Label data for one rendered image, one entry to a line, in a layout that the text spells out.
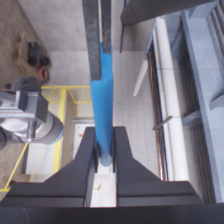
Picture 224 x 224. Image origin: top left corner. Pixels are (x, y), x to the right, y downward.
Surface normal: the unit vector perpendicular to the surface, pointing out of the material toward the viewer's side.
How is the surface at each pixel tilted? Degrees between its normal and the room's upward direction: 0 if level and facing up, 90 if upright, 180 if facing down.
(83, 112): 90
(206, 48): 90
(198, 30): 90
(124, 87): 90
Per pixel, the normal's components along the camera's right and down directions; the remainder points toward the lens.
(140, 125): 0.01, -0.30
